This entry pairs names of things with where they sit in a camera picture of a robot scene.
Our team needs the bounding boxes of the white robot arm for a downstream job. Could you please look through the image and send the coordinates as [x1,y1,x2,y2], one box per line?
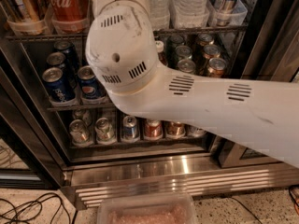
[85,0,299,167]

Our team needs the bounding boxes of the bottom shelf copper can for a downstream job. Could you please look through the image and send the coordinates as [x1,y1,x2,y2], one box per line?
[166,121,185,137]

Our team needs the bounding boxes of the front gold can middle shelf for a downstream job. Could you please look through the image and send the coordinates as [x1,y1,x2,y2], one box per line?
[205,58,227,77]

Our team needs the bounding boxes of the pepsi can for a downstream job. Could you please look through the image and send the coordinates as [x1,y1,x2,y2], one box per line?
[46,51,77,89]
[78,65,106,99]
[53,40,79,71]
[42,67,76,103]

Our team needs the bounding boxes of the red Coca-Cola can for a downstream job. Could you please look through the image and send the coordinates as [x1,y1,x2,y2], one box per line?
[49,0,88,34]

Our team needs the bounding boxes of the middle left Pepsi can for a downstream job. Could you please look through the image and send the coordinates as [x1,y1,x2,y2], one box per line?
[46,51,77,89]

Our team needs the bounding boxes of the front green can middle shelf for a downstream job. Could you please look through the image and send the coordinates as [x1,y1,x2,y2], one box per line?
[177,59,195,75]

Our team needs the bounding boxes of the blue silver can top shelf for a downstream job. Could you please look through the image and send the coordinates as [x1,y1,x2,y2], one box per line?
[209,0,247,27]

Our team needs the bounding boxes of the back gold can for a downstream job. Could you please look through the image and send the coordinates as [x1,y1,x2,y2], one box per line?
[193,34,214,55]

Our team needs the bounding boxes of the clear plastic bin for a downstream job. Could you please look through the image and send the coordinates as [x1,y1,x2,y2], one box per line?
[96,192,197,224]

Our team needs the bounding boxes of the gold can top shelf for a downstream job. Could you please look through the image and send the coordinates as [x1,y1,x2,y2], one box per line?
[0,0,48,35]

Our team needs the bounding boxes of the stainless fridge cabinet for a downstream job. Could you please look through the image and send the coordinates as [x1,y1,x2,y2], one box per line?
[0,0,299,209]

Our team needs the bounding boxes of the front left Pepsi can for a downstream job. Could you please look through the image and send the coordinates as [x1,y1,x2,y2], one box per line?
[42,67,76,103]

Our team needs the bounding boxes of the tea bottle white cap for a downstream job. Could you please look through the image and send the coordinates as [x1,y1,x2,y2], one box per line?
[155,40,168,66]

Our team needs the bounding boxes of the back green can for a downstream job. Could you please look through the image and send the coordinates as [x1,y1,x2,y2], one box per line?
[166,34,185,63]

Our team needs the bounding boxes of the gold can shelf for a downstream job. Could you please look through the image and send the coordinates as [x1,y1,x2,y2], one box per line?
[0,0,48,35]
[205,58,227,77]

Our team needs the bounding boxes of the bottom shelf red can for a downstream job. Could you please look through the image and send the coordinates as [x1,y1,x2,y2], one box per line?
[145,119,163,138]

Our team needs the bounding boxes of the middle green can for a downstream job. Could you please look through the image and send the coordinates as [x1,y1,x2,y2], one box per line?
[174,45,192,65]

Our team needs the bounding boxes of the clear water bottle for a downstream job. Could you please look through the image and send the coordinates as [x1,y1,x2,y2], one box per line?
[170,0,209,29]
[149,0,170,30]

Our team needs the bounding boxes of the bottom shelf blue can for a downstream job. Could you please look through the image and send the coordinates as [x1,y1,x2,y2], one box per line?
[122,116,138,139]

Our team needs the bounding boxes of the bottom shelf green silver can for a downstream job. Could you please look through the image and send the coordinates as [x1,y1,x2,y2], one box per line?
[94,118,116,144]

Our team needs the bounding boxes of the black floor cables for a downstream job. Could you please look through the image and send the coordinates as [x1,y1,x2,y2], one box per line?
[0,191,78,224]

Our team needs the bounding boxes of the clear water bottle left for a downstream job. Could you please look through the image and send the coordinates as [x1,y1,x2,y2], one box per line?
[149,0,170,30]

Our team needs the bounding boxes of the clear water bottle right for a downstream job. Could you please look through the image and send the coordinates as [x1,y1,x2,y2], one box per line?
[170,0,209,29]

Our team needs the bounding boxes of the middle gold can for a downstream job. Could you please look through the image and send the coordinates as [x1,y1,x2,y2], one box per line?
[197,44,221,77]

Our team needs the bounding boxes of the bottom shelf silver can left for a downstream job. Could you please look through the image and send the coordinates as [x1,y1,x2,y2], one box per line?
[69,119,90,144]

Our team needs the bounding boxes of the bottom shelf tea bottle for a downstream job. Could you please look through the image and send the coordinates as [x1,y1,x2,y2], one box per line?
[188,126,206,137]

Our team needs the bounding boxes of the back left Pepsi can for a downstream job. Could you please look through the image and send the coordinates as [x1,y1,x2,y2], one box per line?
[53,40,79,71]

